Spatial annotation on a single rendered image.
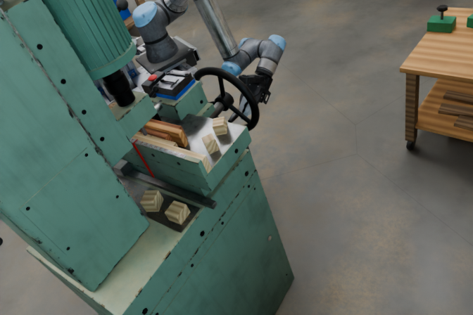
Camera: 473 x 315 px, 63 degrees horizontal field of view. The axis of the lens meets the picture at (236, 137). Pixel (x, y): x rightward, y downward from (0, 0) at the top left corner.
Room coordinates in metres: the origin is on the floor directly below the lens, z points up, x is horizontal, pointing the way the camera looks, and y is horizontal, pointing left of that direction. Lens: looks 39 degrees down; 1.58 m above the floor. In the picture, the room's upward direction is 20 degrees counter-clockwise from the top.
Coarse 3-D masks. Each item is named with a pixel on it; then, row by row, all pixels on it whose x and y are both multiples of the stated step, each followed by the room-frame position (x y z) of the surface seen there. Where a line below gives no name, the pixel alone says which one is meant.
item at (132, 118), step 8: (136, 96) 0.94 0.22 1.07; (144, 96) 0.93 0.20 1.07; (136, 104) 0.91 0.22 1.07; (144, 104) 0.92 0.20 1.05; (152, 104) 0.94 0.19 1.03; (120, 112) 0.89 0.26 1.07; (128, 112) 0.88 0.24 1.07; (136, 112) 0.90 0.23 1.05; (144, 112) 0.91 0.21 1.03; (152, 112) 0.93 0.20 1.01; (120, 120) 0.86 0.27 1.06; (128, 120) 0.88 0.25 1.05; (136, 120) 0.89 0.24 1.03; (144, 120) 0.90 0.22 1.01; (128, 128) 0.87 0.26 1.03; (136, 128) 0.88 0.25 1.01; (128, 136) 0.86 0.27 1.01
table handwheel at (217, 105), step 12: (204, 72) 1.17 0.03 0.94; (216, 72) 1.14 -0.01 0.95; (228, 72) 1.12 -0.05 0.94; (240, 84) 1.08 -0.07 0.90; (228, 96) 1.15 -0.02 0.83; (252, 96) 1.06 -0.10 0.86; (216, 108) 1.12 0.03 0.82; (228, 108) 1.13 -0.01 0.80; (252, 108) 1.06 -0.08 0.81; (252, 120) 1.07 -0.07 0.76
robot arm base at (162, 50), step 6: (168, 36) 1.69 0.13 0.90; (144, 42) 1.68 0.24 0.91; (150, 42) 1.65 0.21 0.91; (156, 42) 1.65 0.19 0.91; (162, 42) 1.65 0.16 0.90; (168, 42) 1.66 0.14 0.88; (174, 42) 1.69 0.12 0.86; (150, 48) 1.66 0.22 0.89; (156, 48) 1.64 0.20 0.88; (162, 48) 1.64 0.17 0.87; (168, 48) 1.65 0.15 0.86; (174, 48) 1.67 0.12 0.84; (150, 54) 1.66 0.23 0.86; (156, 54) 1.65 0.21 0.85; (162, 54) 1.63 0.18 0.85; (168, 54) 1.63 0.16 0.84; (174, 54) 1.65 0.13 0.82; (150, 60) 1.66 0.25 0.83; (156, 60) 1.64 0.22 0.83; (162, 60) 1.63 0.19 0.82
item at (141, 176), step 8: (120, 160) 0.99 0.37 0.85; (120, 168) 0.95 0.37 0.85; (128, 168) 0.96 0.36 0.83; (136, 176) 0.93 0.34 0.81; (144, 176) 0.91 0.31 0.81; (152, 184) 0.88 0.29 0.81; (160, 184) 0.85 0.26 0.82; (168, 184) 0.84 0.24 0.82; (176, 192) 0.80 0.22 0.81; (184, 192) 0.79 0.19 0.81; (192, 200) 0.76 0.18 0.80; (200, 200) 0.74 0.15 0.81; (208, 200) 0.72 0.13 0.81
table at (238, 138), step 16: (208, 112) 1.06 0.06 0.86; (192, 128) 0.95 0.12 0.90; (208, 128) 0.92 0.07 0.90; (240, 128) 0.87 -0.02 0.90; (192, 144) 0.87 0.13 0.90; (224, 144) 0.82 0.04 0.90; (240, 144) 0.83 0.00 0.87; (128, 160) 0.97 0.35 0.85; (208, 160) 0.78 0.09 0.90; (224, 160) 0.78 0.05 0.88; (176, 176) 0.82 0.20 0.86; (192, 176) 0.76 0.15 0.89; (208, 176) 0.73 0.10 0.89
